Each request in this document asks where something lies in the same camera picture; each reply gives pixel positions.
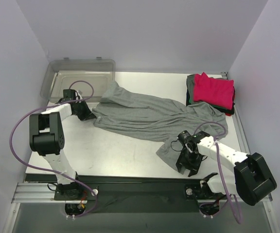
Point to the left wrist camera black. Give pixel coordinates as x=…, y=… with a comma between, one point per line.
x=69, y=94

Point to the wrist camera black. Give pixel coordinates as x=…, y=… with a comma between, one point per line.
x=185, y=138
x=69, y=94

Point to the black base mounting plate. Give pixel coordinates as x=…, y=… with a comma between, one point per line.
x=141, y=195

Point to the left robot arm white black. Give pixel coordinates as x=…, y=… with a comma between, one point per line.
x=47, y=137

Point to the folded magenta t-shirt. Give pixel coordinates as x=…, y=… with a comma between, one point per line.
x=213, y=91

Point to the grey t-shirt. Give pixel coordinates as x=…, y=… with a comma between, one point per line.
x=190, y=89
x=156, y=119

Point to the folded grey t-shirt in stack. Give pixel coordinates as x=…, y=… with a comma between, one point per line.
x=190, y=89

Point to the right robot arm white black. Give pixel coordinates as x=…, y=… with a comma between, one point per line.
x=251, y=177

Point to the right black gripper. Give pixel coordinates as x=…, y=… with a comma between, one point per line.
x=188, y=162

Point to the aluminium frame rail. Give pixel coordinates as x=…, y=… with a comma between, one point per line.
x=34, y=193

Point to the clear plastic bin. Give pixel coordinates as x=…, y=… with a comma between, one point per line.
x=91, y=77

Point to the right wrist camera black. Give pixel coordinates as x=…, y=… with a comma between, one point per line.
x=185, y=138

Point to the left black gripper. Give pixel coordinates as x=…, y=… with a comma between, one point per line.
x=80, y=110

